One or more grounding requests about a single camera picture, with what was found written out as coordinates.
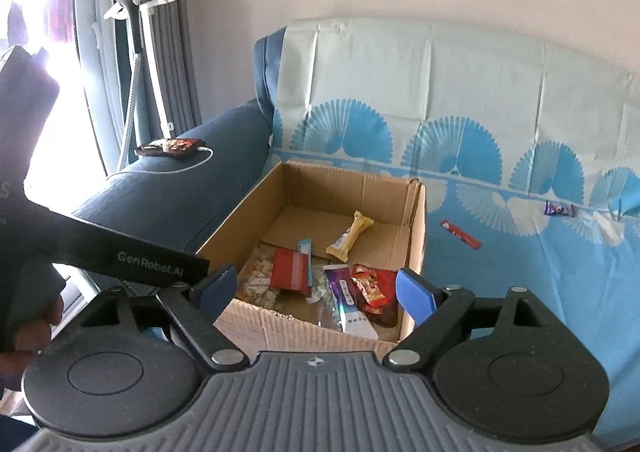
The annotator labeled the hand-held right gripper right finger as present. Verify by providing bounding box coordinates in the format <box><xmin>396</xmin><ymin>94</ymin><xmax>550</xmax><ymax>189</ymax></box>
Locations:
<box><xmin>384</xmin><ymin>268</ymin><xmax>553</xmax><ymax>374</ymax></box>

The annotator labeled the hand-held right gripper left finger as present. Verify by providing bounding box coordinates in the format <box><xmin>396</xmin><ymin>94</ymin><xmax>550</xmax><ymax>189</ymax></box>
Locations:
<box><xmin>80</xmin><ymin>266</ymin><xmax>249</xmax><ymax>374</ymax></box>

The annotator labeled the red and orange snack packet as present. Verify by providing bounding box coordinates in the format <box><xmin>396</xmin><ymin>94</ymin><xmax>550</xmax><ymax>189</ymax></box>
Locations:
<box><xmin>350</xmin><ymin>263</ymin><xmax>401</xmax><ymax>327</ymax></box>

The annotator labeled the purple and white snack packet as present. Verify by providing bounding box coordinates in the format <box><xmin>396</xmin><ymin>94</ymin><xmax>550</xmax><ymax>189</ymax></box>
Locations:
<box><xmin>322</xmin><ymin>264</ymin><xmax>378</xmax><ymax>340</ymax></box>

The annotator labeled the thin light blue snack packet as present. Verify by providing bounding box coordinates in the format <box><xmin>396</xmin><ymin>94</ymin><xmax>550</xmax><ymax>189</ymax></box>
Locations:
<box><xmin>296</xmin><ymin>239</ymin><xmax>315</xmax><ymax>287</ymax></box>

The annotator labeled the cardboard box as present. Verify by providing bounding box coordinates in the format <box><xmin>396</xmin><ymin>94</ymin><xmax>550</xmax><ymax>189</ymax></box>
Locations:
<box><xmin>195</xmin><ymin>161</ymin><xmax>428</xmax><ymax>358</ymax></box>

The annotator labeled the person's left hand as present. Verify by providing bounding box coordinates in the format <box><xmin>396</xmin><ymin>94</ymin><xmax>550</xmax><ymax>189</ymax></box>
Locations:
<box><xmin>0</xmin><ymin>293</ymin><xmax>66</xmax><ymax>377</ymax></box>

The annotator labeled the clear packet of white cubes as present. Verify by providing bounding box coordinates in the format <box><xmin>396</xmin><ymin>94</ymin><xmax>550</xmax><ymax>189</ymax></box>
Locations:
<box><xmin>234</xmin><ymin>252</ymin><xmax>281</xmax><ymax>307</ymax></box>

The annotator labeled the red snack stick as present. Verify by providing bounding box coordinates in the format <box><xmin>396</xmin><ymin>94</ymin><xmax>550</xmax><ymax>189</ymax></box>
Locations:
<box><xmin>440</xmin><ymin>219</ymin><xmax>482</xmax><ymax>250</ymax></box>

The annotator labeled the yellow snack bar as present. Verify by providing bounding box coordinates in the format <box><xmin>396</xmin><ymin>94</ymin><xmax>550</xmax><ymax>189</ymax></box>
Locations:
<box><xmin>326</xmin><ymin>211</ymin><xmax>375</xmax><ymax>263</ymax></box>

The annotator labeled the clear green snack packet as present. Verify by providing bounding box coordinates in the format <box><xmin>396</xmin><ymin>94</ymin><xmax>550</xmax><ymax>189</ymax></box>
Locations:
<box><xmin>305</xmin><ymin>282</ymin><xmax>346</xmax><ymax>327</ymax></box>

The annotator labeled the blue sofa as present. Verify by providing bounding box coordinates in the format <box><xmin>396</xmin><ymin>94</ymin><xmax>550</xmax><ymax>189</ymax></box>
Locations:
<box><xmin>70</xmin><ymin>26</ymin><xmax>286</xmax><ymax>283</ymax></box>

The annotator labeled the black smartphone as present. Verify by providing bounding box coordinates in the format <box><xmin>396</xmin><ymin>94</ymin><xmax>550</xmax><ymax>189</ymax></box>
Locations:
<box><xmin>135</xmin><ymin>138</ymin><xmax>207</xmax><ymax>159</ymax></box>

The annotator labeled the purple snack bar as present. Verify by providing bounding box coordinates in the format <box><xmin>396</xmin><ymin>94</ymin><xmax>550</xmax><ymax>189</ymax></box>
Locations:
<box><xmin>544</xmin><ymin>200</ymin><xmax>578</xmax><ymax>219</ymax></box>

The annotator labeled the grey curtain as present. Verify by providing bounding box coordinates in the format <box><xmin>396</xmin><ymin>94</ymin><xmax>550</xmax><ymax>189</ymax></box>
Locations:
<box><xmin>75</xmin><ymin>0</ymin><xmax>203</xmax><ymax>173</ymax></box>

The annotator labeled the blue and white printed cloth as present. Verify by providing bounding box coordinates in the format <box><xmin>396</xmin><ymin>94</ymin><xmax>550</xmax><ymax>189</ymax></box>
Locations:
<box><xmin>270</xmin><ymin>18</ymin><xmax>640</xmax><ymax>433</ymax></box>

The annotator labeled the white charging cable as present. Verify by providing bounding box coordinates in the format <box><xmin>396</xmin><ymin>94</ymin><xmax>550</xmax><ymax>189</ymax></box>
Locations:
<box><xmin>140</xmin><ymin>147</ymin><xmax>215</xmax><ymax>176</ymax></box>

